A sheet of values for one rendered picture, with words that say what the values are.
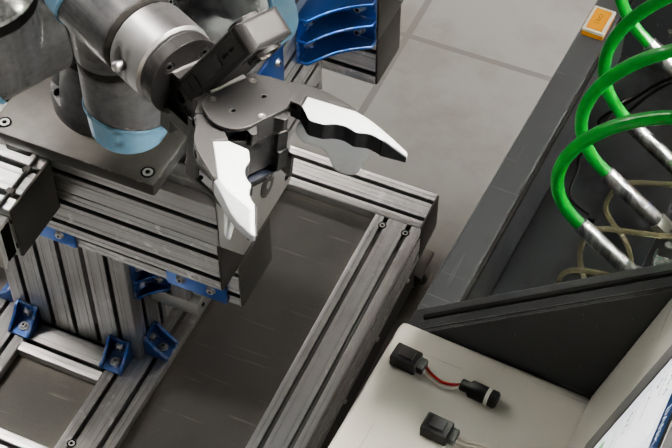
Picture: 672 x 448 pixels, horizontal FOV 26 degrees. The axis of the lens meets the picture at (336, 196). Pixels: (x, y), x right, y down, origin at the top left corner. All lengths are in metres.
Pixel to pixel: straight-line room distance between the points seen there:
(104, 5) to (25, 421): 1.35
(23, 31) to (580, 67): 0.75
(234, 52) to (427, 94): 2.12
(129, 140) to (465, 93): 1.93
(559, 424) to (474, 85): 1.76
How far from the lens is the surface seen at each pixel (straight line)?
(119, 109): 1.30
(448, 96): 3.20
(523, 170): 1.79
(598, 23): 1.97
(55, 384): 2.52
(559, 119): 1.85
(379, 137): 1.13
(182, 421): 2.45
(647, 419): 1.13
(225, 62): 1.11
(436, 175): 3.04
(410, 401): 1.54
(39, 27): 1.56
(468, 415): 1.54
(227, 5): 1.35
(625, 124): 1.41
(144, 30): 1.19
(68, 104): 1.70
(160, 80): 1.18
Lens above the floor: 2.28
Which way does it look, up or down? 50 degrees down
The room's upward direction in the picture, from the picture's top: straight up
